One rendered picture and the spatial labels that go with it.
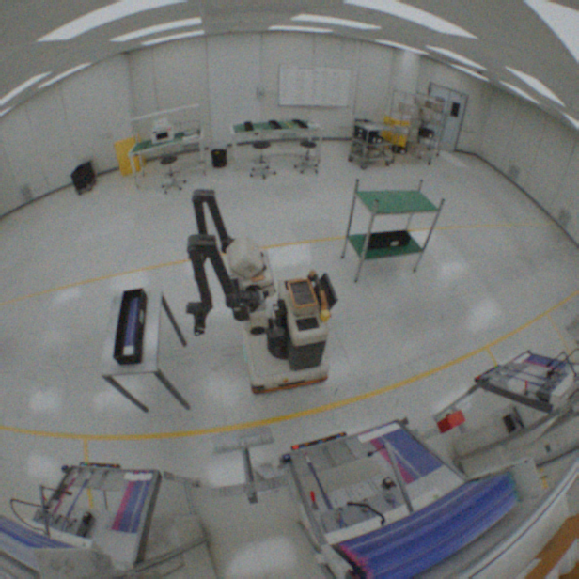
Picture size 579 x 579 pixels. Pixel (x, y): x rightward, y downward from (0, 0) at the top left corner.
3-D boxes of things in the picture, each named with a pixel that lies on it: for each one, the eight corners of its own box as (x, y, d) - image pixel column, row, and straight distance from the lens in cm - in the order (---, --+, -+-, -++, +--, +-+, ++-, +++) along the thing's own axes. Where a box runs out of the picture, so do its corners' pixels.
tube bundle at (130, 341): (134, 358, 195) (132, 356, 192) (125, 359, 198) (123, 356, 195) (140, 300, 223) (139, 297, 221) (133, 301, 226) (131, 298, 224)
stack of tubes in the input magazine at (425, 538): (336, 543, 99) (358, 560, 74) (465, 482, 117) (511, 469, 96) (347, 571, 103) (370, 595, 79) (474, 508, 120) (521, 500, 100)
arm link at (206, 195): (213, 191, 151) (213, 182, 160) (189, 198, 153) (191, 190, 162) (234, 252, 176) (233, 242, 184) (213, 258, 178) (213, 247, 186)
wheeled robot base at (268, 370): (309, 323, 282) (312, 308, 262) (328, 382, 254) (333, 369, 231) (242, 335, 275) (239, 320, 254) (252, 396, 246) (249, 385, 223)
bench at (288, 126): (231, 158, 642) (229, 124, 617) (310, 151, 675) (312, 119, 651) (234, 171, 573) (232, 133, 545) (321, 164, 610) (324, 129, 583)
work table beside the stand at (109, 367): (186, 342, 286) (161, 289, 225) (190, 409, 256) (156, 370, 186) (146, 347, 299) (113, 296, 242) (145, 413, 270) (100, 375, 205)
